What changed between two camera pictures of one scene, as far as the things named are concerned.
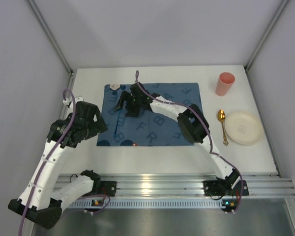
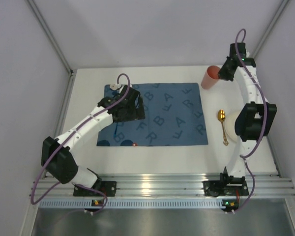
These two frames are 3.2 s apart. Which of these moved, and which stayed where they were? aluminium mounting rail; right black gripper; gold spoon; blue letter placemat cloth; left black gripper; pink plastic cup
Moved: left black gripper; pink plastic cup; right black gripper
Stayed: gold spoon; blue letter placemat cloth; aluminium mounting rail
